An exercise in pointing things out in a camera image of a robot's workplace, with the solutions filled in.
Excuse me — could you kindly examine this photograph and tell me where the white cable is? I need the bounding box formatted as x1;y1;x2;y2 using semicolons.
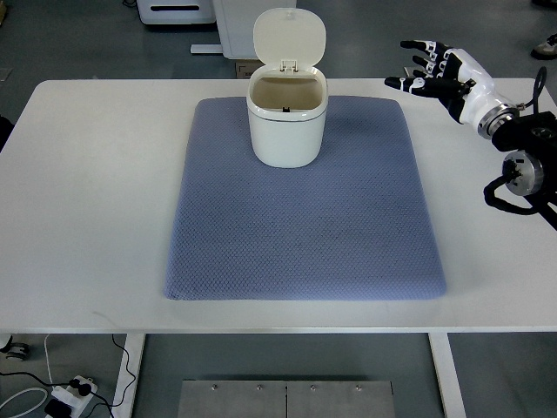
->
0;334;56;418

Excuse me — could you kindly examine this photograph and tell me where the black power cable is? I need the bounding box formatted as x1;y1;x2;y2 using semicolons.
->
0;334;137;418

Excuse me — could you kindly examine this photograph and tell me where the white table right leg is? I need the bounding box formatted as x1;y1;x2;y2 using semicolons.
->
428;332;466;418

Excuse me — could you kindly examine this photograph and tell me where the white furniture base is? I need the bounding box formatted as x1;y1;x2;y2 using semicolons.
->
190;0;297;60

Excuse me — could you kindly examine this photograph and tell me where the metal floor plate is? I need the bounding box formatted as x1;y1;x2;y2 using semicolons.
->
178;380;395;417

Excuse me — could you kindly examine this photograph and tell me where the blue textured mat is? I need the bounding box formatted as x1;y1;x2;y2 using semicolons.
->
164;96;446;300

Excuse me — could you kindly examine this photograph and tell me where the person's shoe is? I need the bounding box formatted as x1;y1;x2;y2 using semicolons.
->
530;33;557;61

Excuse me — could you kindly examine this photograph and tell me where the cardboard box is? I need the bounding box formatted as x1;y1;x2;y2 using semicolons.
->
235;60;263;79

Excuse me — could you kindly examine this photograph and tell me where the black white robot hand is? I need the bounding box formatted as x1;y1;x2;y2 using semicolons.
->
384;40;520;139

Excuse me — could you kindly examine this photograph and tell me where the white table leg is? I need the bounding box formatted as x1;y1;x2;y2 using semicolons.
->
428;332;466;418
111;334;146;418

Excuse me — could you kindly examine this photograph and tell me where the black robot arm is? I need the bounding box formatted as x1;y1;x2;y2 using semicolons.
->
480;66;556;227

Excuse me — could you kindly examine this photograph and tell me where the white cabinet with slot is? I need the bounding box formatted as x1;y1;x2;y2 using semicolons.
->
137;0;216;25

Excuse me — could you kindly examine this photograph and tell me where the floor outlet cover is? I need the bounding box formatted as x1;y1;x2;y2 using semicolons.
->
403;66;414;78

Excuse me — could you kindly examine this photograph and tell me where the caster wheel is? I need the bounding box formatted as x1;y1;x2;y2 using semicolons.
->
0;334;30;361

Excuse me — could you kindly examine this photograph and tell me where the white table left leg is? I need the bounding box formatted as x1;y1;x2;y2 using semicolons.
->
111;334;146;418

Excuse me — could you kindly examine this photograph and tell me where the white trash bin open lid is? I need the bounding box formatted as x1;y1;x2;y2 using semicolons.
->
246;8;328;168

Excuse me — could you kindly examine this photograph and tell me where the white power strip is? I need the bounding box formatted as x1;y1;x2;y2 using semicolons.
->
44;375;97;418

